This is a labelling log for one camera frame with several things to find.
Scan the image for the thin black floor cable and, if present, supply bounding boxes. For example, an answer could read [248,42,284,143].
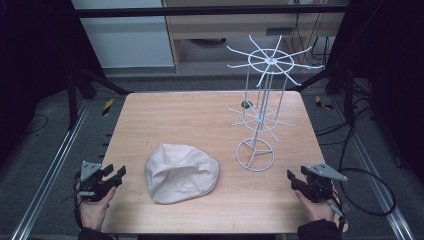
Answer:
[22,113,50,136]

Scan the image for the black floor cables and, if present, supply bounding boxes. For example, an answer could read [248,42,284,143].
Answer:
[314,79,379,146]

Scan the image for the black curtain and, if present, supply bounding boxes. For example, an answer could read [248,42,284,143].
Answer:
[327,0,424,186]
[0,0,106,166]

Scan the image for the right hand-held gripper cable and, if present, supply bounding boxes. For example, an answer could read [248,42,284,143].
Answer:
[329,167,398,233]

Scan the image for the white cloth hat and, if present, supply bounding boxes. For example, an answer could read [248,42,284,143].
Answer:
[143,143,221,205]

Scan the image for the hanging black cables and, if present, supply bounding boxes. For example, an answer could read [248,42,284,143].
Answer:
[290,12,332,67]

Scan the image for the hand-held gripper cable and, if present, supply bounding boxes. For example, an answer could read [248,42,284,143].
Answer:
[329,167,398,233]
[61,169,85,231]

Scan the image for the white cabinet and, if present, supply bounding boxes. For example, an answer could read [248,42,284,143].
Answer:
[70,0,175,70]

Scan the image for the white wire rack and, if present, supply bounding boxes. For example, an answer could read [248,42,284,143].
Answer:
[225,34,325,173]

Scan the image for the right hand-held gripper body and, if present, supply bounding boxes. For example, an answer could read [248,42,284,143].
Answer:
[297,162,349,204]

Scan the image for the left hand-held gripper cable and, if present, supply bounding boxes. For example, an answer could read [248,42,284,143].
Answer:
[61,169,85,231]

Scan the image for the black horizontal bar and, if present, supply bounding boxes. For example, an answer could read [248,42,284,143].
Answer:
[73,4,348,19]

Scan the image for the yellow black striped tape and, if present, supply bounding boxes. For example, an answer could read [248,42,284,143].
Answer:
[101,98,115,117]
[314,95,334,111]

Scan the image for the wooden shelf unit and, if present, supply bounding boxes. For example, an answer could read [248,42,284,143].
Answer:
[161,0,350,73]

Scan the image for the person's right hand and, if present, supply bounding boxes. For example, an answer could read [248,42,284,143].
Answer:
[294,190,338,223]

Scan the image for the black metal stand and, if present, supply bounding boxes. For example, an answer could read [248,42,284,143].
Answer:
[65,61,135,132]
[289,61,357,128]

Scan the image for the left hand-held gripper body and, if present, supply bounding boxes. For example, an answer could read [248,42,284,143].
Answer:
[74,160,122,203]

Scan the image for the aluminium rail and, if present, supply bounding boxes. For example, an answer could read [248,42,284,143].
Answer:
[329,95,417,240]
[10,99,92,240]

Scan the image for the person's left hand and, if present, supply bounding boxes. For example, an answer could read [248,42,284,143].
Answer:
[76,185,118,232]

